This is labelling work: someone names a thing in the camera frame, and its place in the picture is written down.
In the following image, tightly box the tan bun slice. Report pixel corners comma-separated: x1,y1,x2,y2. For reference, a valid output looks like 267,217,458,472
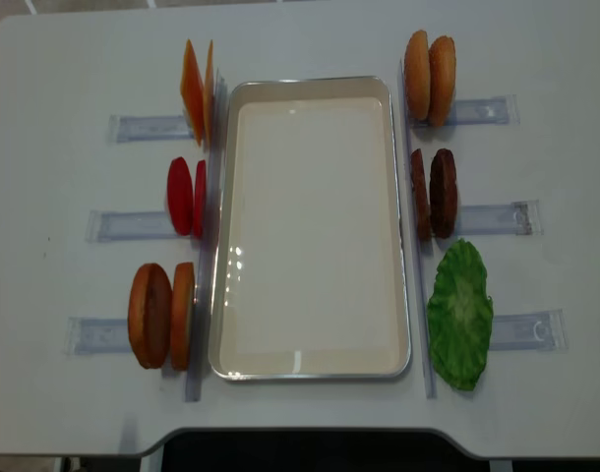
170,262,195,371

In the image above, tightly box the inner red tomato slice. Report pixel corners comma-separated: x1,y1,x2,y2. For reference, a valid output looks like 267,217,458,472
193,159,207,240

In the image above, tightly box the red tomato slice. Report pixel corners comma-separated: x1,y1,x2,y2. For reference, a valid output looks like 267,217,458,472
166,156,193,236
193,159,207,240

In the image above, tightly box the inner brown meat patty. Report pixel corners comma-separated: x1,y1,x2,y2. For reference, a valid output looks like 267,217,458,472
410,148,432,242

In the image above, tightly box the brown meat patty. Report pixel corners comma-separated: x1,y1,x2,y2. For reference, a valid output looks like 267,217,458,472
410,148,432,242
429,148,457,239

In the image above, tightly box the outer red tomato slice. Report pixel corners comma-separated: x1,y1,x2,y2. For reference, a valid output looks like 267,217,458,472
166,156,193,236

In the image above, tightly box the outer brown meat patty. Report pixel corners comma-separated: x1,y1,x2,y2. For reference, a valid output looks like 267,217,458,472
429,148,457,239

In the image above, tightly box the inner orange cheese slice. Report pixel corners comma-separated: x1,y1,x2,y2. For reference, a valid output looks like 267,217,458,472
203,40,214,148

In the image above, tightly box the orange cheese slice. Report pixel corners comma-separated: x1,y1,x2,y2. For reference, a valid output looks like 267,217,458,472
203,40,214,148
180,39,205,147

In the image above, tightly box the green lettuce leaf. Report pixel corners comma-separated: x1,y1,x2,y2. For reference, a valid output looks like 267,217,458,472
427,239,494,391

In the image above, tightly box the outer orange cheese slice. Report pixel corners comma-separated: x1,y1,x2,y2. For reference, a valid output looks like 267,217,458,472
180,39,205,147

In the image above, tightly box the white rectangular metal tray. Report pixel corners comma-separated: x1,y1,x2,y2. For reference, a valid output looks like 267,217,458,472
209,76,411,382

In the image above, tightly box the outer brown bun slice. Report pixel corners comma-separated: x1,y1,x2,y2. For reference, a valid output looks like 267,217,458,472
128,263,172,369

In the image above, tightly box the inner golden bun slice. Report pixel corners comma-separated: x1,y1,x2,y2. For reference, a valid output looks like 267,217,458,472
403,29,431,121

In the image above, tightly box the golden bun slice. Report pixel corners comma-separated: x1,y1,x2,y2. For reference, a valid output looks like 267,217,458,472
428,35,456,127
403,29,431,121

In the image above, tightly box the left clear acrylic rack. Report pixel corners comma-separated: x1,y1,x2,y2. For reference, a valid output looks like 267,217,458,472
65,75,228,402

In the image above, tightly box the clear acrylic rack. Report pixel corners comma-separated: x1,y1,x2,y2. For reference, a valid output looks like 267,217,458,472
65,75,228,402
398,72,568,398

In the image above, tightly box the outer golden bun slice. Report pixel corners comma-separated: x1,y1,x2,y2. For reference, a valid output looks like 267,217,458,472
428,35,456,127

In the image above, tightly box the right clear acrylic rack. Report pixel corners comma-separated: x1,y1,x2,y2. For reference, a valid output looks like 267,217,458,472
398,72,568,398

